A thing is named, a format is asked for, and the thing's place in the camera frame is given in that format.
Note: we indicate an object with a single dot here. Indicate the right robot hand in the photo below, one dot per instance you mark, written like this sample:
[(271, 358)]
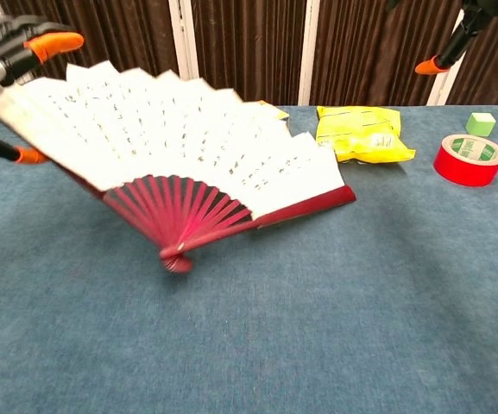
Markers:
[(460, 39)]

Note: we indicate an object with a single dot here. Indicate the red adhesive tape roll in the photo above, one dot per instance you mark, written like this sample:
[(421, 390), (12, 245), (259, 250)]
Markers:
[(464, 172)]

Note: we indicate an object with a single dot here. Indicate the yellow snack bag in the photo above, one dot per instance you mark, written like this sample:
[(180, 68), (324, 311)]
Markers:
[(361, 129)]

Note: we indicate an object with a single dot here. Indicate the red ribbed paper folding fan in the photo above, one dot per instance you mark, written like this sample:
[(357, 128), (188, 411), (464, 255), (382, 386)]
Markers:
[(166, 129)]

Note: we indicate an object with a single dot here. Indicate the green cube block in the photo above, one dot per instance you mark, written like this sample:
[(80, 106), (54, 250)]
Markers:
[(479, 125)]

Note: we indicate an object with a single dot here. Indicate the blue and yellow cardboard box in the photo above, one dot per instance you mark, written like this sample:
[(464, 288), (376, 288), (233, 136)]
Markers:
[(274, 113)]

